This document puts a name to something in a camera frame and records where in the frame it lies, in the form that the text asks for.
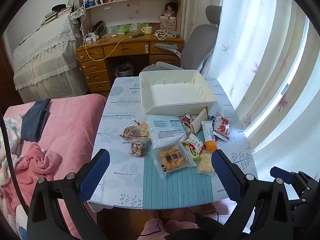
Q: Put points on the orange white stick packet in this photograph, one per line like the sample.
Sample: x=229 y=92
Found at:
x=209 y=135

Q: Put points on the dark red chocolate packet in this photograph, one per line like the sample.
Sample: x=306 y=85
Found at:
x=186 y=120

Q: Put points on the white power strip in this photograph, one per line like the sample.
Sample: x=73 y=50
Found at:
x=90 y=39

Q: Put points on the dark trash bin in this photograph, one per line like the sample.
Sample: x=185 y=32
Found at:
x=123 y=70

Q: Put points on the green printed box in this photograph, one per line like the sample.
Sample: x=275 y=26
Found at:
x=124 y=28

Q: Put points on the grey office chair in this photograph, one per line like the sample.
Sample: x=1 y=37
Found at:
x=197 y=42

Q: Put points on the stack of books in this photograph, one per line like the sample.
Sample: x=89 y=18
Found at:
x=53 y=16

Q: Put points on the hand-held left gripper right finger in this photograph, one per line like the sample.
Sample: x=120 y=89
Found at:
x=227 y=175

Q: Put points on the clear yellow cracker packet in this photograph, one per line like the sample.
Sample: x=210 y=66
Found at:
x=206 y=163

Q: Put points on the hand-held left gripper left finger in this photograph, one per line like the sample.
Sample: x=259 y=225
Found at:
x=95 y=175

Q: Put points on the large light blue packet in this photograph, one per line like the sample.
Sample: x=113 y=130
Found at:
x=165 y=130

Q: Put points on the white printed box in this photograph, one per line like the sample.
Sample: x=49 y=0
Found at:
x=168 y=23

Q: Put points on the dark blue cloth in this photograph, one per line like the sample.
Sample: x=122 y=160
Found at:
x=32 y=122

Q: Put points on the white plastic storage bin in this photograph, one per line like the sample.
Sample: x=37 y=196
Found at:
x=175 y=92

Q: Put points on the black remote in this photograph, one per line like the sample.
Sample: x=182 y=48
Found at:
x=137 y=35

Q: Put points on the small blue candy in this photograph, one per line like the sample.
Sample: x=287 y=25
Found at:
x=212 y=117

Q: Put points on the person's pink pants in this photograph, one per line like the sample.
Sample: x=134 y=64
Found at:
x=160 y=226

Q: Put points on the wooden desk with drawers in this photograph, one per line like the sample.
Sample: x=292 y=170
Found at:
x=125 y=46

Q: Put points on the red date print packet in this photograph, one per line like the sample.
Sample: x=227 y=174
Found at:
x=222 y=127

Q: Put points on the black pouch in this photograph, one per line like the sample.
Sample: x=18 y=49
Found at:
x=98 y=28

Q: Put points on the small doll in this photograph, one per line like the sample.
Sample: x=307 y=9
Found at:
x=170 y=8

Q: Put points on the clear nut ball packet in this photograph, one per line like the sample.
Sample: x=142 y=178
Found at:
x=130 y=131
x=138 y=148

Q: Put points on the crumpled pink garment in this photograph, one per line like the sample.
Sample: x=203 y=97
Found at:
x=42 y=162

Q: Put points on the cream mug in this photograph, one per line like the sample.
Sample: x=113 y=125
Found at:
x=148 y=30

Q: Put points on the wooden bookshelf hutch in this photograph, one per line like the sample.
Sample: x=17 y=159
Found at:
x=120 y=12

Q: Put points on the clear orange puffs packet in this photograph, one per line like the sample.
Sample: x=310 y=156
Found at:
x=173 y=158

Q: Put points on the pink blanket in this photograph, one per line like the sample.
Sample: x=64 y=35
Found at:
x=70 y=130

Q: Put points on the floral quilt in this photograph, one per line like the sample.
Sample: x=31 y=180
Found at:
x=10 y=135

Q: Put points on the small green packet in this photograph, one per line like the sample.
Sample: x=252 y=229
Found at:
x=193 y=154

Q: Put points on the yellow chips packet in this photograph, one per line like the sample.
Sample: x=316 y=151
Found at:
x=144 y=128

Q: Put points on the floral cloth bag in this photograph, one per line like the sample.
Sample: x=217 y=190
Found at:
x=77 y=15

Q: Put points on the small red white packet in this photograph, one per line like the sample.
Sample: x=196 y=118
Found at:
x=193 y=142

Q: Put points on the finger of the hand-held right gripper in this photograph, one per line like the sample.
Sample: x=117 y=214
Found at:
x=282 y=173

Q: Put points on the beige biscuit packet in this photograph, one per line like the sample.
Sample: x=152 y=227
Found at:
x=200 y=120

